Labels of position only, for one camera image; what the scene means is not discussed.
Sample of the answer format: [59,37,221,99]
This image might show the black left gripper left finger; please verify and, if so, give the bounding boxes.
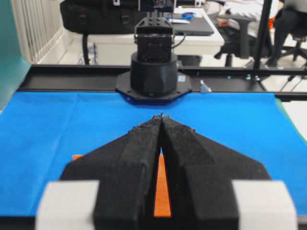
[35,116,161,230]

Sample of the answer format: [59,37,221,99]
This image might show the blue table cloth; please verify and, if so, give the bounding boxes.
[0,92,307,216]

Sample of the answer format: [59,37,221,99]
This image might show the black vertical pole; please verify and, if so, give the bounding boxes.
[253,0,272,70]

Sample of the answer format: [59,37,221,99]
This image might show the white desk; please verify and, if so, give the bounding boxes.
[69,8,225,65]

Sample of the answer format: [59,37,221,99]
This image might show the orange towel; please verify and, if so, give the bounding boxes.
[62,147,171,222]

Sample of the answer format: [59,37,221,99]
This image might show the black office chair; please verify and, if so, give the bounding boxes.
[214,13,261,67]

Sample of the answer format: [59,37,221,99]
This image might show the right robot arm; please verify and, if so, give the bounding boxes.
[116,0,192,103]

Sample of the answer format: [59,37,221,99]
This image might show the black bag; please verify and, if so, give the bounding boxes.
[60,0,147,35]

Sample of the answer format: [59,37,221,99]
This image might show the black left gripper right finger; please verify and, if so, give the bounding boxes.
[160,114,298,230]

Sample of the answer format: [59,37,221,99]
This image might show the blue tape roll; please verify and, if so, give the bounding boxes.
[181,12,196,21]

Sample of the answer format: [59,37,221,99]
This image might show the black table rail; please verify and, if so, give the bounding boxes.
[18,65,307,103]

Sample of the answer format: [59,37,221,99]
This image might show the seated person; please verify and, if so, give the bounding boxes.
[265,0,307,67]

